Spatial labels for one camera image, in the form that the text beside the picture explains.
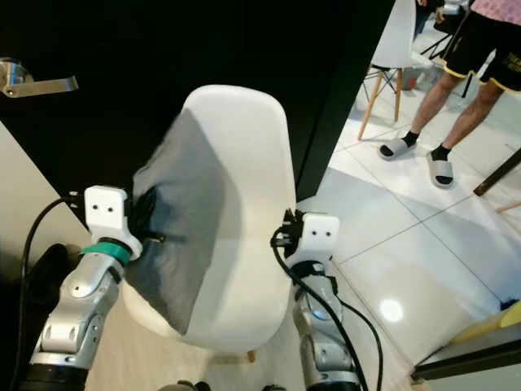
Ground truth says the white plastic shell chair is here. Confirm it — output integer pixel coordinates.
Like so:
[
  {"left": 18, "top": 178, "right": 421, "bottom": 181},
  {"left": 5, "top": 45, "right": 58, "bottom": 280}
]
[{"left": 122, "top": 84, "right": 300, "bottom": 363}]

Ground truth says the white chair with wooden legs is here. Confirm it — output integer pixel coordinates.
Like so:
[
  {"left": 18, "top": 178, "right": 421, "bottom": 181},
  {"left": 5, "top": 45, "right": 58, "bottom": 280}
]
[{"left": 357, "top": 0, "right": 416, "bottom": 141}]

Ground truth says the grey slipper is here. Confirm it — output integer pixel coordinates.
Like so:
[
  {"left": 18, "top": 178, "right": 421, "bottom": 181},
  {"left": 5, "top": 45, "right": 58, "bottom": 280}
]
[
  {"left": 426, "top": 150, "right": 455, "bottom": 188},
  {"left": 379, "top": 137, "right": 418, "bottom": 160}
]

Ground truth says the person in black shorts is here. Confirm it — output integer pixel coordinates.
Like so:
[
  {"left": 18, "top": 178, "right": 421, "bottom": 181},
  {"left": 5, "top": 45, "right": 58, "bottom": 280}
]
[{"left": 403, "top": 0, "right": 521, "bottom": 161}]

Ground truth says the dark brown furniture leg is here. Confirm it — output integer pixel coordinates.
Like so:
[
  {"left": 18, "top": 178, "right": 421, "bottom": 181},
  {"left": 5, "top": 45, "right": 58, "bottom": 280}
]
[{"left": 474, "top": 147, "right": 521, "bottom": 198}]

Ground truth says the yellow object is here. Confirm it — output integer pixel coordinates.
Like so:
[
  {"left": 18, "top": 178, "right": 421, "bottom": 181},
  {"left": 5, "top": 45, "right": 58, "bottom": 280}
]
[{"left": 452, "top": 308, "right": 521, "bottom": 345}]

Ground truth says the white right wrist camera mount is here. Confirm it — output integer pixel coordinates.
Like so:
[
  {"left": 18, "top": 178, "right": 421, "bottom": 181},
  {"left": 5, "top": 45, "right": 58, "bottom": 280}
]
[{"left": 296, "top": 212, "right": 341, "bottom": 266}]

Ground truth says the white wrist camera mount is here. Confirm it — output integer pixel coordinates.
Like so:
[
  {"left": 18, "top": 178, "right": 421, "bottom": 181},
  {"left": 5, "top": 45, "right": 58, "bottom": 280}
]
[
  {"left": 84, "top": 185, "right": 143, "bottom": 260},
  {"left": 296, "top": 212, "right": 341, "bottom": 266}
]

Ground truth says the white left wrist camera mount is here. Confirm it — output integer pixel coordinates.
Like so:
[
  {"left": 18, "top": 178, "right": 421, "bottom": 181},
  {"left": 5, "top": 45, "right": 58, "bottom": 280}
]
[{"left": 84, "top": 185, "right": 143, "bottom": 260}]

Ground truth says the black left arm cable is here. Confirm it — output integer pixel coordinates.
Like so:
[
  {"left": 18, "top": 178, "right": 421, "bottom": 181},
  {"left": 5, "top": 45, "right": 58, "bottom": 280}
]
[{"left": 11, "top": 192, "right": 90, "bottom": 391}]

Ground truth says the silver lever door handle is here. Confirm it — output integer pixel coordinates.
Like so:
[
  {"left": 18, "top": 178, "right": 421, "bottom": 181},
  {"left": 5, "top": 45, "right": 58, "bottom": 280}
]
[{"left": 0, "top": 57, "right": 79, "bottom": 99}]

